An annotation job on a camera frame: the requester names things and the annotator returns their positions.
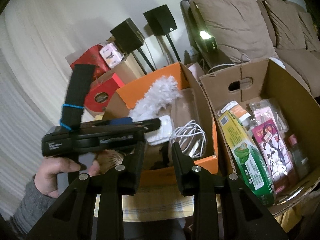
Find red Ferrero gift bag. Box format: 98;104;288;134
84;73;124;116

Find white cable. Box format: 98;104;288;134
170;119;208;158

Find white feather duster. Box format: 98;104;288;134
129;75;182;121

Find right black speaker on stand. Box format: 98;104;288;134
143;4;181;62

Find person's grey sleeved forearm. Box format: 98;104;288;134
6;176;56;239

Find brown cardboard box under bags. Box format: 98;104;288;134
92;54;145;85

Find red Chinese gift bag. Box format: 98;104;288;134
70;44;111;81

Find brown sofa with cushions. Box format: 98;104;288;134
181;0;319;98

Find left black speaker on stand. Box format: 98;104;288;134
110;18;155;72

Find green yellow product box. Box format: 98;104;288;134
219;111;275;206

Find pink white paper package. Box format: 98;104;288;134
99;42;124;68

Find black speaker on stand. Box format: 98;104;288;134
143;4;181;62
110;18;155;72

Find person's left hand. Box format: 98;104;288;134
34;152;101;199

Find clear plastic container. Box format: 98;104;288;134
170;88;200;130

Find large brown cardboard box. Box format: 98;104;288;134
200;59;319;216

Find yellow checkered tablecloth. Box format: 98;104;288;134
93;189;223;222

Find small black clip stand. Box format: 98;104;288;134
150;142;170;170

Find white sheer curtain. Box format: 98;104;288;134
1;0;84;217

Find pink packaged headphones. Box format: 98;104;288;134
251;118;295;190

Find white feather shuttlecock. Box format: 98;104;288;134
96;150;124;174

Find black lamp device with light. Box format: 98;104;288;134
199;30;217;52

